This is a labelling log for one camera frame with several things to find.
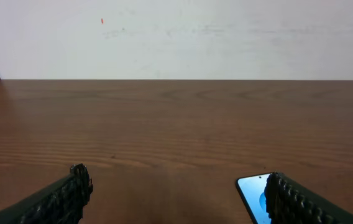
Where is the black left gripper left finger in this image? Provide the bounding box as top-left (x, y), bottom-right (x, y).
top-left (0, 164), bottom-right (93, 224)

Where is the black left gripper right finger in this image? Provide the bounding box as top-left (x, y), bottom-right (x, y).
top-left (264, 172), bottom-right (353, 224)

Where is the blue Galaxy smartphone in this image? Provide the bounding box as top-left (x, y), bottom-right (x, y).
top-left (235, 173), bottom-right (271, 224)

